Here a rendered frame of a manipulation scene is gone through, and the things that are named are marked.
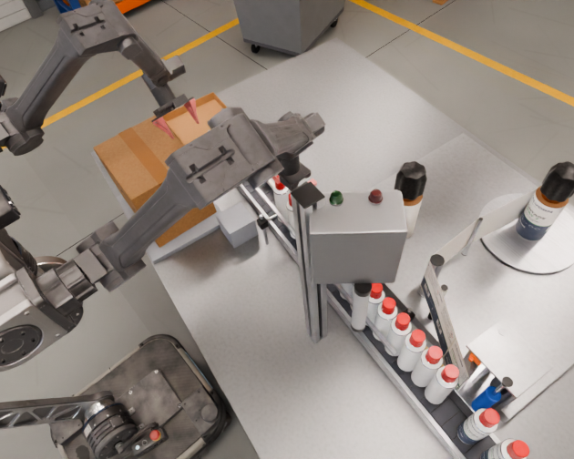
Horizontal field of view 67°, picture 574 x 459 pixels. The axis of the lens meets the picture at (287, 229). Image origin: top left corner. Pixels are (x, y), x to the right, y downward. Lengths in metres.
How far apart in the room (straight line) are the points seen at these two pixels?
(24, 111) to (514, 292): 1.38
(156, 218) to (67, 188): 2.64
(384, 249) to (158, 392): 1.42
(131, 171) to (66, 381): 1.36
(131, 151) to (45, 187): 1.87
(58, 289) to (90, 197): 2.32
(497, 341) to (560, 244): 0.60
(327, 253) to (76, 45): 0.62
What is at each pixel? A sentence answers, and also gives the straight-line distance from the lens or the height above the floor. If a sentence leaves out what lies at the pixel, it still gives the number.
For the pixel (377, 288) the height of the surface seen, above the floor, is 1.08.
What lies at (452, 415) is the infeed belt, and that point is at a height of 0.88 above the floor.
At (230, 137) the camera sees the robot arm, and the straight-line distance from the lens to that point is 0.58.
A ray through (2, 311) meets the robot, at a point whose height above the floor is 1.50.
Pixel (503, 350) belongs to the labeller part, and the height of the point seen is 1.14.
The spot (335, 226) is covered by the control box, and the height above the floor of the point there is 1.47.
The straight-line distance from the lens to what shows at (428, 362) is 1.13.
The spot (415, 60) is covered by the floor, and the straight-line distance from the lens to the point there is 3.76.
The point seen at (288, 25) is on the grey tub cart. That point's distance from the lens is 3.47.
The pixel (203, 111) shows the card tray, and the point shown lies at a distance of 2.06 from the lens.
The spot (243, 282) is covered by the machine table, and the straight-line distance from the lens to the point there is 1.46.
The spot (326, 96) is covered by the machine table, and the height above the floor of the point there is 0.83.
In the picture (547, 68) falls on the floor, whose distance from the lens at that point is 3.91.
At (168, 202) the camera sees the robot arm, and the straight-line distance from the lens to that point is 0.60.
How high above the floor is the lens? 2.10
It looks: 55 degrees down
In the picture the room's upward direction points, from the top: 8 degrees counter-clockwise
